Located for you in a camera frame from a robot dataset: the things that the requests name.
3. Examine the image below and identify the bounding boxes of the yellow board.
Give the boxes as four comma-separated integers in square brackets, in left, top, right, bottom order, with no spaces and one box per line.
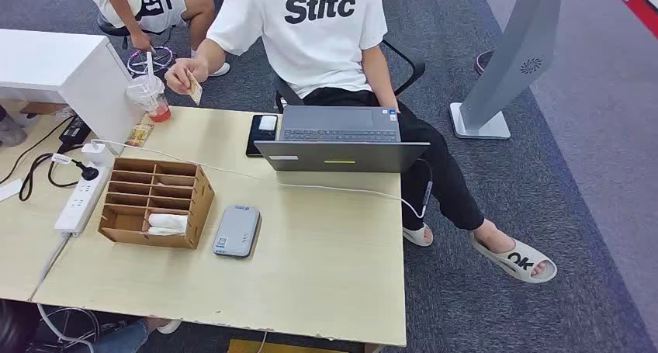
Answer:
[227,338,361,353]

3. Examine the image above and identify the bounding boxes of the chrome stool foot ring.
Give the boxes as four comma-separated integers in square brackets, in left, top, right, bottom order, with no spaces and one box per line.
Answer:
[126,44,177,78]

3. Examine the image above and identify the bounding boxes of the grey cable adapter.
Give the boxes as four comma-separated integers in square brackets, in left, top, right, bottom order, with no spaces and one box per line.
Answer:
[414,157,435,210]

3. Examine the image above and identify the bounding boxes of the black plug with cable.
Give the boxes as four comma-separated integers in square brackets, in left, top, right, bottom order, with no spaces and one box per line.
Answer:
[19,152,99,202]

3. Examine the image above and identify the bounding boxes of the beige sandal with print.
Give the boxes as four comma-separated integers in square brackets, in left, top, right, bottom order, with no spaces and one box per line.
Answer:
[469,232,558,285]

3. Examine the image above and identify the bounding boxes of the clear plastic drink cup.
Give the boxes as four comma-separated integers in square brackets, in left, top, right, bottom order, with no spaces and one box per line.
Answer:
[126,75,172,123]

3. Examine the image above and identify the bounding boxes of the black smartphone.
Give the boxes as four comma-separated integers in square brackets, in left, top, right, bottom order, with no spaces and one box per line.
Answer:
[245,114,279,158]

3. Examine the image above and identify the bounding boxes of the grey kiosk stand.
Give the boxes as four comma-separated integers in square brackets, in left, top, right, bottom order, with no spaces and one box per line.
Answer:
[448,0,633,141]

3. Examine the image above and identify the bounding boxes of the white room key card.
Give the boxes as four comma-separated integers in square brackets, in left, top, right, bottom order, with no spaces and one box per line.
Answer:
[145,213,189,237]

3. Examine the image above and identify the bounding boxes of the brown cardboard box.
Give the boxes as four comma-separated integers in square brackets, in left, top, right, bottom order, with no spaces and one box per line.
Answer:
[19,102,69,116]

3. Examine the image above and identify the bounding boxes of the grey shoe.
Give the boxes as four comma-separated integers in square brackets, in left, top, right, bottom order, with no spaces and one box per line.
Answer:
[0,106,28,148]

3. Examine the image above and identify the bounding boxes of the wooden card organizer box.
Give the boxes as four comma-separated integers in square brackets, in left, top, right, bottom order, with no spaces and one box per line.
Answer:
[98,157,216,250]

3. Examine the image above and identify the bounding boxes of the dark round base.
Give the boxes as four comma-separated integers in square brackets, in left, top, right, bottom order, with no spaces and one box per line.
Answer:
[473,50,496,77]

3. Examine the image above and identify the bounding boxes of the white paper slip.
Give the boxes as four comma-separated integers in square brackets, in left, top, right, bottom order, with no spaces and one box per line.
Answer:
[0,178,24,203]

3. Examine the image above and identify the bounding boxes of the black stool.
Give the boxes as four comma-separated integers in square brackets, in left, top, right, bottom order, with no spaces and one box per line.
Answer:
[96,13,171,50]

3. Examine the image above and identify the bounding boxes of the black power adapter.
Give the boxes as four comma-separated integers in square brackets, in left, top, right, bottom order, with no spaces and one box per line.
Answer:
[0,115,92,185]

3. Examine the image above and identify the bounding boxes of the person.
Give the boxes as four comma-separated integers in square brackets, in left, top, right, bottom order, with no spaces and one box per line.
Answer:
[77,317,182,353]
[165,0,558,285]
[81,0,231,78]

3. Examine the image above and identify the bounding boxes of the grey card reader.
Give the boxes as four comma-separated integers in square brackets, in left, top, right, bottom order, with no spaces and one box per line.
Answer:
[212,204,261,259]

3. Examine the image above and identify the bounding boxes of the grey laptop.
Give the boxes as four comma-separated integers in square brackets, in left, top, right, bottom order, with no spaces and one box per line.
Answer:
[254,105,431,174]

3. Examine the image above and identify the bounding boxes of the person's right hand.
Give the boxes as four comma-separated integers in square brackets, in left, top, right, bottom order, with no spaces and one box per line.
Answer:
[164,56,210,95]

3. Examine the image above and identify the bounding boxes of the white floor cable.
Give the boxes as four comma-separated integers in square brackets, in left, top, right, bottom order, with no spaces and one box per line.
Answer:
[36,303,101,353]

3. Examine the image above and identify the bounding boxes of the thin white cable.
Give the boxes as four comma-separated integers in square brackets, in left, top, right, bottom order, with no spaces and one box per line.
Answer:
[91,138,428,220]

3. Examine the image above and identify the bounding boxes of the black office chair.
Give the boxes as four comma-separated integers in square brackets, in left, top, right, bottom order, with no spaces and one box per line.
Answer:
[269,38,427,114]

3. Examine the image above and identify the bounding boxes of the white cabinet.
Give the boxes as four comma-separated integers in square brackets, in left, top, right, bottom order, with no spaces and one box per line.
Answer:
[0,29,147,154]

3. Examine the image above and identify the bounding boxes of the white charger plug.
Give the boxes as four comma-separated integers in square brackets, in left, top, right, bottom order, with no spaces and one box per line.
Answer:
[81,142,115,168]

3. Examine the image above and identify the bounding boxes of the white power strip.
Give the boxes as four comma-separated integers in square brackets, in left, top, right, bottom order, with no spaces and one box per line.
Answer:
[54,165,112,237]

